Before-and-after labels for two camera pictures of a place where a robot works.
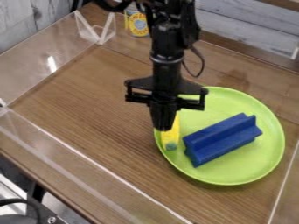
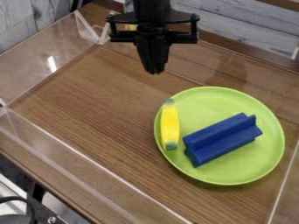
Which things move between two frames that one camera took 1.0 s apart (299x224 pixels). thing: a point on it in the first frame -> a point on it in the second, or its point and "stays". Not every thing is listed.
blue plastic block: x=218 y=137 stays
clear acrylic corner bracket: x=92 y=32 stays
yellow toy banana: x=169 y=136 stays
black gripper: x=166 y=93 -> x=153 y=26
